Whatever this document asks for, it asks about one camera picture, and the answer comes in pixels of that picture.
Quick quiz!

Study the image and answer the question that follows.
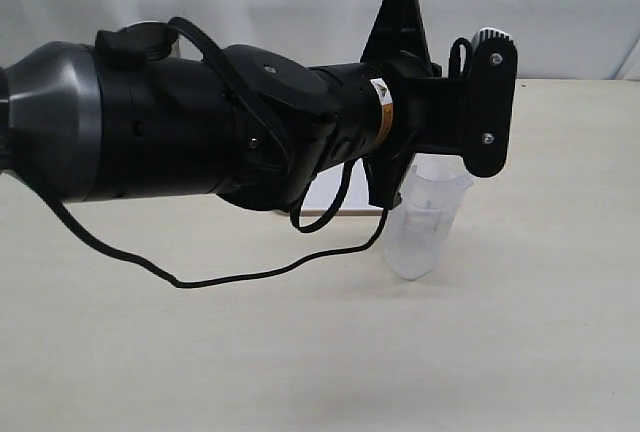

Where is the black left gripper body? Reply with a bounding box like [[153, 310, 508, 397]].
[[361, 0, 518, 208]]

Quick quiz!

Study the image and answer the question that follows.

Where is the clear plastic container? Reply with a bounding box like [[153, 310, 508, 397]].
[[381, 155, 473, 281]]

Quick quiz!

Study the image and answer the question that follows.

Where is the stainless steel cup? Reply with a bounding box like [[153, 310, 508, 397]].
[[128, 20, 173, 34]]

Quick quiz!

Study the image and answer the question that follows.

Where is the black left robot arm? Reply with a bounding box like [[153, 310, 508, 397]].
[[1, 0, 518, 211]]

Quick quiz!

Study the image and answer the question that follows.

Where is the white rectangular tray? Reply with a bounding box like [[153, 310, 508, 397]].
[[299, 159, 389, 218]]

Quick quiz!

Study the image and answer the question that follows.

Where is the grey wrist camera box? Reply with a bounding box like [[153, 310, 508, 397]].
[[471, 27, 514, 49]]

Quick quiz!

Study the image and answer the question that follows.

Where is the black camera cable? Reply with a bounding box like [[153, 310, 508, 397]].
[[0, 16, 474, 289]]

